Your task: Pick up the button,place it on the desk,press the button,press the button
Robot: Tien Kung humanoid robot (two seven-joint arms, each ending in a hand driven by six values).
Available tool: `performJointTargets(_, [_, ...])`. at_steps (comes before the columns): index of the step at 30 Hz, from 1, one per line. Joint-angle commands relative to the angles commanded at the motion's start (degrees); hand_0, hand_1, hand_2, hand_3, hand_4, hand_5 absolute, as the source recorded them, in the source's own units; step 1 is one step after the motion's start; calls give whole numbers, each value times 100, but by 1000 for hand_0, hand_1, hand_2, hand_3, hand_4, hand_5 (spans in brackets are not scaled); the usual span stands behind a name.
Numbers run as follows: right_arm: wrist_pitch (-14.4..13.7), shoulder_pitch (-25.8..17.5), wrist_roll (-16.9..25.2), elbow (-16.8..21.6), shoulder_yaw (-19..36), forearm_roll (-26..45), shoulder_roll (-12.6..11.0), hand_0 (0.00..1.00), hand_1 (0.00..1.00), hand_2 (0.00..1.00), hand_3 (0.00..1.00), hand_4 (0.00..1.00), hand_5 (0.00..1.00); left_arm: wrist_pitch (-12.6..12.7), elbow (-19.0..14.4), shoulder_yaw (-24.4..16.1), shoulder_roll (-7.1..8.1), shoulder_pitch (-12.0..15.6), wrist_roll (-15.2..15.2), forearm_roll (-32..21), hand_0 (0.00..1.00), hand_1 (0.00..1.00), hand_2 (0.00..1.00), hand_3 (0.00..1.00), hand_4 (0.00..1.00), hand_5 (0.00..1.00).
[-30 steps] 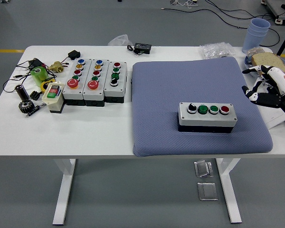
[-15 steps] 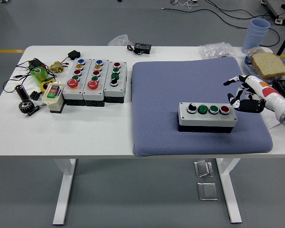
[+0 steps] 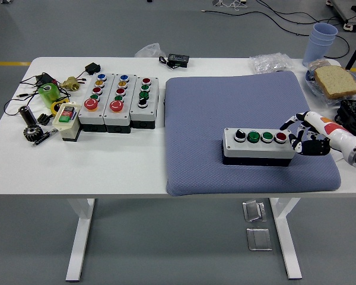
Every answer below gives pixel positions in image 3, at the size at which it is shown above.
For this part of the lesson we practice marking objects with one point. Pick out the green translucent cylinder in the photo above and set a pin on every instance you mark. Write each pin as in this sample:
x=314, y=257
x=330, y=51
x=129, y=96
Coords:
x=49, y=95

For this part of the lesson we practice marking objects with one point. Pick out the clear container with brown food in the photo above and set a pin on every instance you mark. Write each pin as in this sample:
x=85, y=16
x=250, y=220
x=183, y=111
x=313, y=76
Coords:
x=319, y=63

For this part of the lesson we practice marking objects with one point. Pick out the aluminium frame machine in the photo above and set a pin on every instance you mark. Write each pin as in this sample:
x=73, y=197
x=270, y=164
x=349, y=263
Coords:
x=350, y=12

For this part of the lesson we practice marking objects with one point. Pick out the blue-grey quilted mat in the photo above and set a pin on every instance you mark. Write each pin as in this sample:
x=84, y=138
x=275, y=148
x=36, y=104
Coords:
x=210, y=104

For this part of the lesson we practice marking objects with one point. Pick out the blue plate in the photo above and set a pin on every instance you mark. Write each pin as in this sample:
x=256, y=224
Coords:
x=310, y=81

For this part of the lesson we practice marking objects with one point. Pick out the silver flat floor socket plate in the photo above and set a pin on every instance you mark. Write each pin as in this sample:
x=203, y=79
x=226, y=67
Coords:
x=258, y=240

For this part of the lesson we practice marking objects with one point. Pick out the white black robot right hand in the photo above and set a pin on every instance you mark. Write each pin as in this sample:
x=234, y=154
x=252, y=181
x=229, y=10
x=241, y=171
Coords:
x=329, y=130

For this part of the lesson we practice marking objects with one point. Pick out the black metal cylinder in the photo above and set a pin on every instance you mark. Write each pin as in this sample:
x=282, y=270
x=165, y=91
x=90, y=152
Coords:
x=27, y=115

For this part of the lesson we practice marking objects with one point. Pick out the grey five-button emergency stop box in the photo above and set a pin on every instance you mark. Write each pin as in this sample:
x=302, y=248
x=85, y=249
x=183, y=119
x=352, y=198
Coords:
x=115, y=118
x=90, y=118

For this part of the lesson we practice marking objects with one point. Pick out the black finned heat sink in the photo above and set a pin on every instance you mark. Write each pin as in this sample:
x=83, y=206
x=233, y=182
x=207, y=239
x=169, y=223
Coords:
x=44, y=119

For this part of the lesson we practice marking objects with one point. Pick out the black digital panel meter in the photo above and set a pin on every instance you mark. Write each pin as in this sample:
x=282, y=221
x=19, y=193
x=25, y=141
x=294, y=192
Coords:
x=178, y=60

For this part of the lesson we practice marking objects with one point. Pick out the slice of white bread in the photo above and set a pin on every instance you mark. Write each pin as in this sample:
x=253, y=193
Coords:
x=336, y=80

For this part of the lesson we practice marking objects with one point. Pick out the clear bubble plastic packaging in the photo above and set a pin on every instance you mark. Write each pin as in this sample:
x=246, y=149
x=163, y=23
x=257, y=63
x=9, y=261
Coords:
x=268, y=63

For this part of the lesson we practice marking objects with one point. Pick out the grey button box with selector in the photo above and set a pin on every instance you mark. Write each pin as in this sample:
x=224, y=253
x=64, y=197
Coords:
x=144, y=114
x=255, y=150

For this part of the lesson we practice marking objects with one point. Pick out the black steel gear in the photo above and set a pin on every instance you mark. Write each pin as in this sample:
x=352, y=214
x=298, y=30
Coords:
x=32, y=134

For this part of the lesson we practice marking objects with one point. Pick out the stacked light blue cups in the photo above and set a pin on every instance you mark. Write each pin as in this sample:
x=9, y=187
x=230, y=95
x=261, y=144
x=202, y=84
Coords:
x=319, y=44

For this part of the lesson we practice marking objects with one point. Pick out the black power adapter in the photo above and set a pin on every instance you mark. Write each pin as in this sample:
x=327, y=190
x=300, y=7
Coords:
x=45, y=79

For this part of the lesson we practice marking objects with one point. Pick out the silver open floor socket plate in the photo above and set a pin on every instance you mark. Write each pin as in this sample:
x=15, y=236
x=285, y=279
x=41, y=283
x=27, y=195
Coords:
x=253, y=210

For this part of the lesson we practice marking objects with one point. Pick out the cream switch box green button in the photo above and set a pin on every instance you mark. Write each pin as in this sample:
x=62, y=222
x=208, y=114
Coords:
x=66, y=127

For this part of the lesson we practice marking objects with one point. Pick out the white table leg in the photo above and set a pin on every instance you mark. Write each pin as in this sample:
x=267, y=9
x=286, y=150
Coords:
x=81, y=237
x=287, y=237

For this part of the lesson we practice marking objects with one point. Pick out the brass valve fitting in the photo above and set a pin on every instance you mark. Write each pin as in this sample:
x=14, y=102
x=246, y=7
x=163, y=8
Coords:
x=71, y=84

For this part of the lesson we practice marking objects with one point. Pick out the black silver pen tool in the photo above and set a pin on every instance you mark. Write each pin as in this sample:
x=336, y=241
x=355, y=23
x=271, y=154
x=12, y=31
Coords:
x=43, y=138

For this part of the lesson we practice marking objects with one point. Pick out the clear plastic bag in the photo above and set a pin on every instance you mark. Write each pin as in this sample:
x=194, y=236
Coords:
x=148, y=50

